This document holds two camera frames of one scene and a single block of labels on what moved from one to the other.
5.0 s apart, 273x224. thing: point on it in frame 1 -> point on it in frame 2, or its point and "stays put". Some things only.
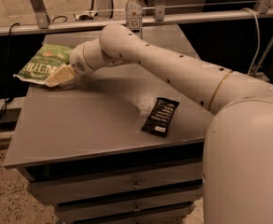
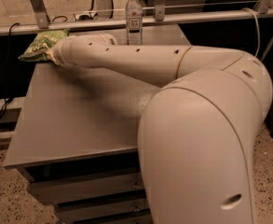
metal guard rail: x=37 y=20 stays put
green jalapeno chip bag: x=44 y=60 -> x=36 y=49
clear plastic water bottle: x=133 y=13 stays put
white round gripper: x=77 y=60 -> x=57 y=56
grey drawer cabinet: x=121 y=143 stays put
